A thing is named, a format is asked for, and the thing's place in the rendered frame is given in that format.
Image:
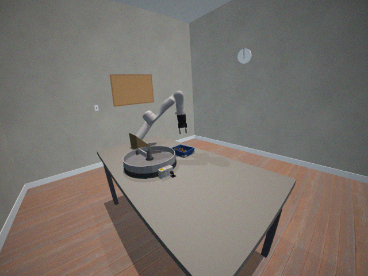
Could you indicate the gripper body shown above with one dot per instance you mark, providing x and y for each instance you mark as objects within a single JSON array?
[{"x": 181, "y": 116}]

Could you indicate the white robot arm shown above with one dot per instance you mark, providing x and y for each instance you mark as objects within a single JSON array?
[{"x": 150, "y": 118}]

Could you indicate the blue crate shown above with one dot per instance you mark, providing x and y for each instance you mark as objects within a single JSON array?
[{"x": 189, "y": 151}]

